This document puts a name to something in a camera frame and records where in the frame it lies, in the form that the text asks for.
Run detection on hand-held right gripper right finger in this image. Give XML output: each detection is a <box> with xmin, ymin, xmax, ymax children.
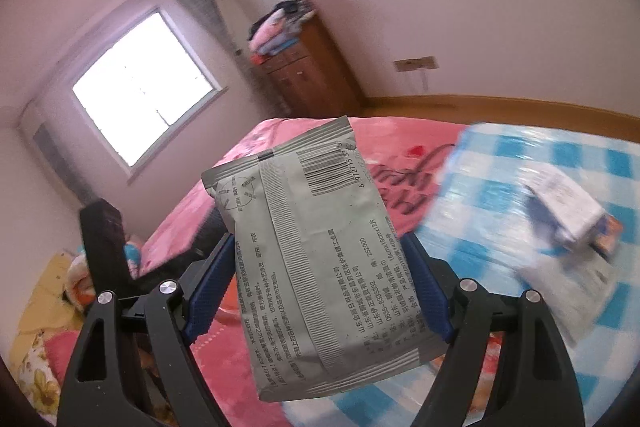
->
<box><xmin>400</xmin><ymin>232</ymin><xmax>586</xmax><ymax>427</ymax></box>

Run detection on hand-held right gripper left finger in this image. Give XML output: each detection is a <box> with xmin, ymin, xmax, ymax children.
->
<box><xmin>57</xmin><ymin>232</ymin><xmax>240</xmax><ymax>427</ymax></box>

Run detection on grey wet wipes packet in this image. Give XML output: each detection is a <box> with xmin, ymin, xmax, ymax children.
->
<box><xmin>201</xmin><ymin>116</ymin><xmax>448</xmax><ymax>404</ymax></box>

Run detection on blue checkered tablecloth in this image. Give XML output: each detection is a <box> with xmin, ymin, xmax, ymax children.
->
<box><xmin>280</xmin><ymin>122</ymin><xmax>640</xmax><ymax>427</ymax></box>

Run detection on black white milk carton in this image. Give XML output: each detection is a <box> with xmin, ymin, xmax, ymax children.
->
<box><xmin>522</xmin><ymin>162</ymin><xmax>603</xmax><ymax>250</ymax></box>

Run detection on yellow floral quilt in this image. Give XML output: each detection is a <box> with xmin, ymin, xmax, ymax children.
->
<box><xmin>10</xmin><ymin>252</ymin><xmax>96</xmax><ymax>423</ymax></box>

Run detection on window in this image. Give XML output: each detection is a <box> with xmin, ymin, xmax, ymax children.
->
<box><xmin>71</xmin><ymin>7</ymin><xmax>223</xmax><ymax>170</ymax></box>

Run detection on brown wooden cabinet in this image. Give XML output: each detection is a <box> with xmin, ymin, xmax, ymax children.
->
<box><xmin>262</xmin><ymin>14</ymin><xmax>366</xmax><ymax>118</ymax></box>

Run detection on stack of folded blankets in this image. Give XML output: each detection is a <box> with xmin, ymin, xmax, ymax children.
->
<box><xmin>247</xmin><ymin>0</ymin><xmax>316</xmax><ymax>68</ymax></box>

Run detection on grey curtain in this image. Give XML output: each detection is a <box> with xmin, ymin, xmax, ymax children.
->
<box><xmin>177</xmin><ymin>0</ymin><xmax>238</xmax><ymax>58</ymax></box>

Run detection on wall power strip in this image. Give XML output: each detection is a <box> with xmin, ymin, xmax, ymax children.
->
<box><xmin>393</xmin><ymin>56</ymin><xmax>440</xmax><ymax>72</ymax></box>

